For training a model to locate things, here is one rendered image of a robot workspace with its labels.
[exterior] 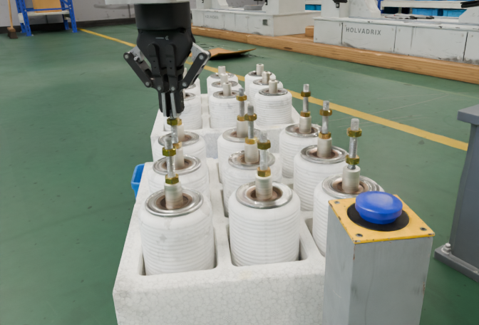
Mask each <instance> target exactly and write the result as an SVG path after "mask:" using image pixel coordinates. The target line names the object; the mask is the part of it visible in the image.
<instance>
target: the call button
mask: <svg viewBox="0 0 479 325"><path fill-rule="evenodd" d="M355 208H356V210H357V211H358V212H359V215H360V216H361V217H362V218H363V219H364V220H366V221H368V222H372V223H375V224H388V223H392V222H394V221H395V220H396V218H397V217H399V216H400V215H401V213H402V209H403V203H402V201H400V200H399V199H398V198H397V197H396V196H394V195H392V194H389V193H387V192H381V191H368V192H363V193H361V194H360V195H358V196H357V197H356V201H355Z"/></svg>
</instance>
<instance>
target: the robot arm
mask: <svg viewBox="0 0 479 325"><path fill-rule="evenodd" d="M105 4H109V5H112V4H115V5H116V4H134V10H135V22H136V26H137V29H138V37H137V40H136V44H137V45H136V46H135V47H134V48H133V49H132V50H131V51H129V52H125V53H124V54H123V58H124V59H125V60H126V61H127V63H128V64H129V66H130V67H131V68H132V69H133V70H134V72H135V73H136V75H137V76H138V77H139V79H140V80H141V81H142V82H143V83H144V85H145V86H146V87H147V88H149V87H151V88H154V89H156V90H157V92H158V99H159V109H160V112H161V113H163V117H167V118H168V117H170V113H169V110H171V111H172V117H173V118H178V117H179V116H180V115H181V114H182V112H183V111H184V109H185V104H184V98H183V89H184V88H188V87H189V86H191V85H193V84H194V83H195V81H196V80H197V78H198V76H199V75H200V73H201V72H202V70H203V68H204V67H205V65H206V64H207V62H208V61H209V59H210V57H211V53H210V51H208V50H206V51H204V50H203V49H202V48H200V47H199V46H198V45H197V44H195V37H194V36H193V35H192V31H191V15H190V0H105ZM191 52H192V57H191V60H192V62H193V64H192V65H191V67H190V69H189V71H188V72H187V73H186V75H185V77H184V78H183V73H184V70H185V69H184V63H185V62H186V60H187V58H188V56H189V55H190V53H191ZM144 57H146V58H147V60H148V61H149V63H150V64H151V68H150V67H149V65H148V64H147V63H146V62H145V60H144Z"/></svg>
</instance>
